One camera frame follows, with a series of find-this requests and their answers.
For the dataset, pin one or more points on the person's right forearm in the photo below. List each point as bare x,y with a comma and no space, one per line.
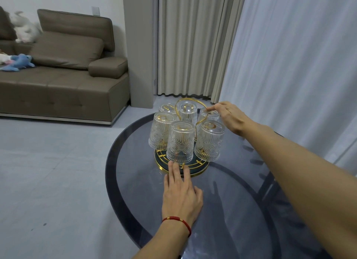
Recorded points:
306,178

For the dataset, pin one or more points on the blue plush toy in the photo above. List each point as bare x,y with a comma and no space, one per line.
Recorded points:
19,62

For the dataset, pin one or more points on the brown sofa cushion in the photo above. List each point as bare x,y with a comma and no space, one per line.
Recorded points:
67,49

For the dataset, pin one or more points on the clear ribbed glass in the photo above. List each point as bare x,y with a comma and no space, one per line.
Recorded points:
187,113
160,130
212,117
209,144
180,144
166,108

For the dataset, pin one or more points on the pink and white plush toy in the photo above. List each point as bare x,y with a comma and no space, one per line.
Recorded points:
4,59

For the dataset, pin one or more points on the brown sofa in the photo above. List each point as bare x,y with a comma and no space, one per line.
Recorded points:
69,94

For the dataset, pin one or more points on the person's left hand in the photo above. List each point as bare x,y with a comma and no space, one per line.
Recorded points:
181,200

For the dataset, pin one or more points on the white plush rabbit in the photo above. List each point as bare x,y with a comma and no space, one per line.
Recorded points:
26,31

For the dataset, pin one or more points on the beige curtain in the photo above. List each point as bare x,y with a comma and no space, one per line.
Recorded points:
192,38

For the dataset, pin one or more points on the white wall switch plate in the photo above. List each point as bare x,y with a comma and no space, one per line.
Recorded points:
96,11

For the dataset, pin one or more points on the round dark glass table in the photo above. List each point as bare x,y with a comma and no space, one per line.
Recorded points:
139,197

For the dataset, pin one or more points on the person's right hand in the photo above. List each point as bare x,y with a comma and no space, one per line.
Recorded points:
234,118

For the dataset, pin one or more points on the white sheer curtain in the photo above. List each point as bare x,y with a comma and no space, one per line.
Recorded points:
293,58

